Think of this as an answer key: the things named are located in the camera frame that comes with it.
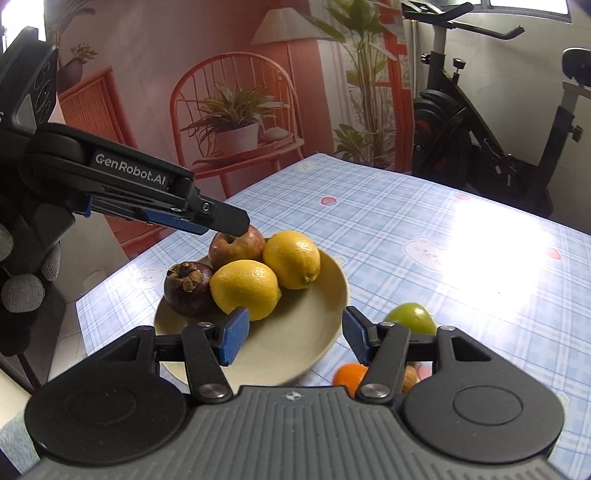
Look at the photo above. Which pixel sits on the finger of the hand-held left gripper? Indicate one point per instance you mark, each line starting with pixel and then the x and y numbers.
pixel 221 219

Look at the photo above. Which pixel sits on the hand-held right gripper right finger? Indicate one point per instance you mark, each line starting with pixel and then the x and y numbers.
pixel 356 337

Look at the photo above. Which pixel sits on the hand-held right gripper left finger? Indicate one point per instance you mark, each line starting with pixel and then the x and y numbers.
pixel 234 337

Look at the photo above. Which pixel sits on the red apple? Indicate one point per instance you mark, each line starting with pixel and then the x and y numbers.
pixel 231 251

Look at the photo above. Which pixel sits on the orange tangerine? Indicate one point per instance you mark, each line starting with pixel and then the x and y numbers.
pixel 348 376

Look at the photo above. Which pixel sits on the yellow lemon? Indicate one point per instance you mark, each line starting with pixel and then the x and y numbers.
pixel 291 258
pixel 244 286

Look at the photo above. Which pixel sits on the large green apple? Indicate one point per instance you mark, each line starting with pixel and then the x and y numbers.
pixel 411 318

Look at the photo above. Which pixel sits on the beige plate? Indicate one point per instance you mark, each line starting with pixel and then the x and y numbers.
pixel 295 332

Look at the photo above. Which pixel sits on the dark purple mangosteen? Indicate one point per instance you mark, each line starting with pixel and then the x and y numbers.
pixel 184 295

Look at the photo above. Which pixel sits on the brown longan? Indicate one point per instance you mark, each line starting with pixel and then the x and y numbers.
pixel 409 376

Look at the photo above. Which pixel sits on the person's left hand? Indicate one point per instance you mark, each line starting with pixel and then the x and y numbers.
pixel 23 293

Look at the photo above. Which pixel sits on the blue plaid bear tablecloth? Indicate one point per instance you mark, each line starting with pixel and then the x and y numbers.
pixel 415 221

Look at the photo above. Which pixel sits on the black exercise bike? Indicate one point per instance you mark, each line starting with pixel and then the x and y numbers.
pixel 461 152

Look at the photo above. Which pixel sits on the window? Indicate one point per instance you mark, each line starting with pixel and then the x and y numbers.
pixel 521 11

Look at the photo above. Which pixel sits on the wall poster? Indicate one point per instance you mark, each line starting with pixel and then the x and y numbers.
pixel 184 46

